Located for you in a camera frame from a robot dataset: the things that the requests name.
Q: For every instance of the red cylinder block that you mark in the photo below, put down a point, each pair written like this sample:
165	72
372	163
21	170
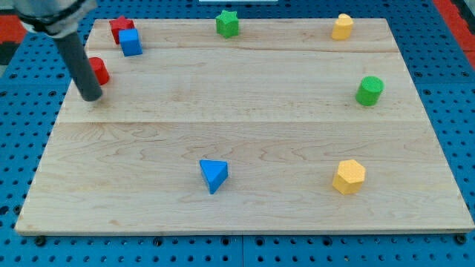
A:
100	70

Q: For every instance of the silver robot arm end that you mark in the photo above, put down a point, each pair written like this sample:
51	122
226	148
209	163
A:
55	18

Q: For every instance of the blue cube block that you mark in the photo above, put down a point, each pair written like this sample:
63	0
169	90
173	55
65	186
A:
130	43

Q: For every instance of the blue triangular prism block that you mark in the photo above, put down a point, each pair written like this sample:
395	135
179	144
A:
214	172

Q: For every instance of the light wooden board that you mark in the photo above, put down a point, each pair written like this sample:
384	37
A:
278	104

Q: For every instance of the green star block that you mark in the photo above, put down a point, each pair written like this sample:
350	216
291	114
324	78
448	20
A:
227	24

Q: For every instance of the yellow hexagon block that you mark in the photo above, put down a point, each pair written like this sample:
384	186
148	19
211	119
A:
349	177

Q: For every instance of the green cylinder block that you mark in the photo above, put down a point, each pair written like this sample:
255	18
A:
369	90

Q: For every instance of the yellow heart block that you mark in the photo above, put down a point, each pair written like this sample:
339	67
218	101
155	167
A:
342	27

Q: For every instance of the red star block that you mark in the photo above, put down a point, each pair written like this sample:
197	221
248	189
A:
118	24

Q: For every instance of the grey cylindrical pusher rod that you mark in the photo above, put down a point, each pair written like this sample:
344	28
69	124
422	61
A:
73	54

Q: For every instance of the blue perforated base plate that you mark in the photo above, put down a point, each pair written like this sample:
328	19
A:
34	83

